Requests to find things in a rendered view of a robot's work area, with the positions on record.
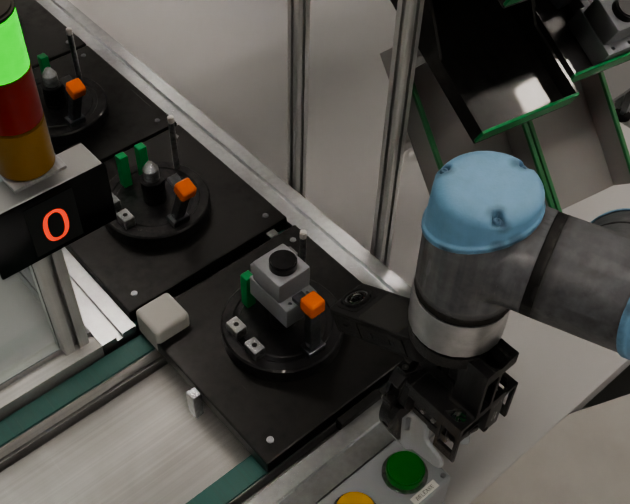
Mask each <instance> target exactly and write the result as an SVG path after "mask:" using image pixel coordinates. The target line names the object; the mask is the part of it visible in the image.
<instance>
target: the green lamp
mask: <svg viewBox="0 0 630 504"><path fill-rule="evenodd" d="M29 66H30V60H29V56H28V52H27V48H26V45H25V41H24V37H23V34H22V30H21V26H20V22H19V19H18V15H17V11H16V8H15V9H14V12H13V13H12V15H11V16H10V17H9V18H8V19H7V20H6V21H5V22H3V23H1V24H0V86H1V85H6V84H9V83H11V82H14V81H16V80H18V79H19V78H20V77H22V76H23V75H24V74H25V73H26V72H27V70H28V69H29Z"/></svg>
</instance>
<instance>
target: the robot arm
mask: <svg viewBox="0 0 630 504"><path fill-rule="evenodd" d="M421 229H422V236H421V242H420V248H419V254H418V260H417V266H416V272H415V276H414V278H413V284H412V290H411V296H410V298H407V297H404V296H401V295H398V294H395V293H392V292H389V291H385V290H382V289H379V288H376V287H373V286H370V285H367V284H360V285H359V286H357V287H356V288H354V289H353V290H351V291H349V292H348V293H346V294H345V295H344V297H343V298H341V299H340V300H339V301H338V302H336V303H335V304H334V305H332V306H331V307H330V310H331V313H332V315H333V318H334V320H335V323H336V325H337V328H338V330H339V331H340V332H343V333H345V334H348V335H351V336H353V337H356V338H358V339H361V340H363V341H366V342H368V343H371V344H373V345H376V346H378V347H381V348H383V349H386V350H388V351H391V352H393V353H396V354H398V355H401V356H404V358H405V359H404V360H402V361H401V362H400V363H399V364H398V365H397V366H396V367H395V368H394V369H393V371H392V373H391V375H390V377H389V382H388V383H387V385H386V391H387V393H386V394H384V395H383V396H382V405H381V407H380V411H379V420H380V422H381V423H382V424H383V426H384V427H385V428H386V429H387V430H388V431H389V432H390V434H391V435H392V436H393V437H394V438H395V439H396V440H397V442H398V443H399V444H400V445H402V446H403V447H404V448H405V449H409V450H414V451H415V452H416V453H418V454H419V455H420V456H422V457H423V458H424V459H426V460H427V461H428V462H430V463H431V464H432V465H433V466H435V467H438V468H441V467H443V460H442V457H441V456H440V454H439V453H438V451H437V450H436V448H437V449H438V450H439V451H440V452H441V453H442V454H443V455H444V456H445V457H446V458H448V459H449V460H450V461H451V462H452V463H453V462H454V461H455V458H456V454H457V451H458V448H459V444H462V445H468V444H469V443H470V439H471V436H470V434H472V433H473V432H475V431H477V430H478V428H479V429H480V430H481V431H483V432H486V431H487V430H488V428H489V427H490V426H491V425H492V424H494V423H495V422H496V421H497V418H498V415H499V413H500V414H501V415H503V416H504V417H505V416H506V415H507V413H508V410H509V408H510V405H511V402H512V399H513V396H514V394H515V391H516V388H517V385H518V382H517V381H516V380H514V379H513V378H512V377H511V376H510V375H509V374H507V373H506V372H505V371H507V370H508V369H509V368H510V367H511V366H513V365H514V364H515V363H516V361H517V358H518V355H519V352H518V351H517V350H515V349H514V348H513V347H512V346H510V345H509V344H508V343H507V342H505V341H504V340H503V339H502V338H501V337H502V335H503V332H504V329H505V326H506V323H507V319H508V316H509V313H510V310H512V311H515V312H517V313H520V314H522V315H524V316H527V317H529V318H532V319H534V320H537V321H539V322H542V323H544V324H547V325H549V326H552V327H554V328H557V329H559V330H562V331H564V332H567V333H569V334H572V335H574V336H577V337H579V338H582V339H584V340H587V341H589V342H592V343H594V344H597V345H600V346H602V347H605V348H607V349H610V350H612V351H615V352H617V353H618V354H619V355H620V356H621V357H623V358H625V359H628V360H630V208H621V209H615V210H611V211H608V212H606V213H604V214H602V215H600V216H598V217H597V218H595V219H594V220H592V221H591V222H588V221H585V220H582V219H579V218H576V217H573V216H571V215H567V214H565V213H562V212H560V211H559V210H556V209H553V208H551V207H548V206H546V204H545V190H544V186H543V183H542V181H541V179H540V177H539V176H538V174H537V173H536V172H535V171H534V170H532V169H528V168H527V167H526V166H525V165H524V164H523V162H522V161H521V160H520V159H518V158H516V157H513V156H511V155H508V154H505V153H500V152H495V151H475V152H469V153H465V154H462V155H459V156H457V157H455V158H453V159H452V160H450V161H449V162H447V163H446V164H445V165H444V166H443V167H442V168H441V169H440V170H439V171H438V172H437V173H436V175H435V179H434V181H433V185H432V189H431V193H430V198H429V202H428V206H427V207H426V209H425V211H424V213H423V216H422V221H421ZM499 383H500V384H502V385H503V386H504V389H503V388H501V387H500V386H499ZM508 393H509V394H508ZM507 394H508V397H507V400H506V403H505V405H504V404H503V401H504V398H505V396H506V395H507ZM429 429H430V430H431V431H432V432H433V433H434V434H435V436H434V440H433V444H432V442H431V441H430V439H429ZM447 441H450V442H453V443H454V444H453V448H452V450H451V449H450V448H449V447H448V446H447V445H446V444H445V443H446V442H447ZM444 442H445V443H444ZM434 446H435V447H436V448H435V447H434Z"/></svg>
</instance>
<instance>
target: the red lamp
mask: <svg viewBox="0 0 630 504"><path fill-rule="evenodd" d="M42 117H43V108H42V104H41V101H40V97H39V93H38V89H37V86H36V82H35V78H34V75H33V71H32V67H31V64H30V66H29V69H28V70H27V72H26V73H25V74H24V75H23V76H22V77H20V78H19V79H18V80H16V81H14V82H11V83H9V84H6V85H1V86H0V136H16V135H20V134H23V133H26V132H28V131H30V130H31V129H33V128H34V127H36V126H37V125H38V124H39V123H40V121H41V119H42Z"/></svg>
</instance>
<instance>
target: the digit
mask: <svg viewBox="0 0 630 504"><path fill-rule="evenodd" d="M23 214H24V217H25V220H26V223H27V226H28V229H29V232H30V235H31V238H32V241H33V244H34V247H35V250H36V253H37V256H38V257H40V256H42V255H44V254H46V253H48V252H49V251H51V250H53V249H55V248H57V247H59V246H60V245H62V244H64V243H66V242H68V241H70V240H72V239H73V238H75V237H77V236H79V235H81V234H83V233H84V232H83V228H82V224H81V221H80V217H79V213H78V209H77V205H76V201H75V197H74V194H73V190H72V187H71V188H69V189H67V190H65V191H63V192H61V193H59V194H57V195H55V196H53V197H52V198H50V199H48V200H46V201H44V202H42V203H40V204H38V205H36V206H34V207H32V208H30V209H28V210H26V211H24V212H23Z"/></svg>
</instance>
